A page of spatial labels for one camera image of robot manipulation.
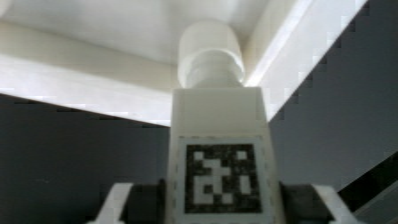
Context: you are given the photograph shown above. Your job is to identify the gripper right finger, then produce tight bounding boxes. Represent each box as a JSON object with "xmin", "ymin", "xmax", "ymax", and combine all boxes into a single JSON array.
[{"xmin": 281, "ymin": 184, "xmax": 366, "ymax": 224}]

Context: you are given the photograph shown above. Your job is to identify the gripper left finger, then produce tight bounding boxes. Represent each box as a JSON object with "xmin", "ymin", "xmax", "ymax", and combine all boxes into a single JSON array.
[{"xmin": 87, "ymin": 181, "xmax": 165, "ymax": 224}]

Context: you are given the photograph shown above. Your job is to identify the white table leg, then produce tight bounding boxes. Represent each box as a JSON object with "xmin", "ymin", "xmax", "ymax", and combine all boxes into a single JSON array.
[{"xmin": 165, "ymin": 21, "xmax": 286, "ymax": 224}]

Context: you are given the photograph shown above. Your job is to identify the white square tabletop tray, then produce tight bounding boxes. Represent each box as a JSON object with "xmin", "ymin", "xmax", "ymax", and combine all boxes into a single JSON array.
[{"xmin": 0, "ymin": 0, "xmax": 368, "ymax": 125}]

